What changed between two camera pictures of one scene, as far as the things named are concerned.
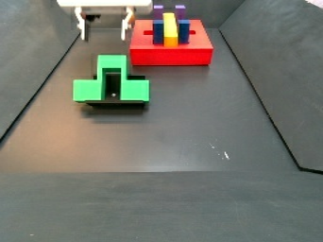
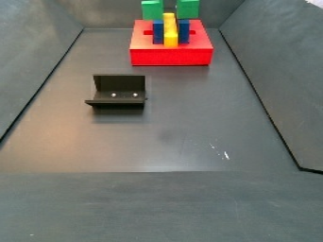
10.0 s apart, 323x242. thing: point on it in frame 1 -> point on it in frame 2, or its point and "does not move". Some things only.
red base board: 149,54 does not move
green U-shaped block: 91,90 -> 188,9
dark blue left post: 184,30 does not move
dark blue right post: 157,32 does not move
